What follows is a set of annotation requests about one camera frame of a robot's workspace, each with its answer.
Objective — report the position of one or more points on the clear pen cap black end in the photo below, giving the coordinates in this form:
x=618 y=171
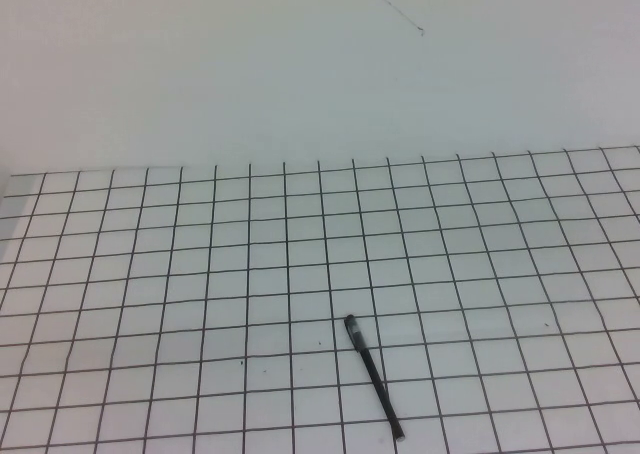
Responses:
x=352 y=330

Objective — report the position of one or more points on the black pen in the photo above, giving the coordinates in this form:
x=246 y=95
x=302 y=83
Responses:
x=380 y=389

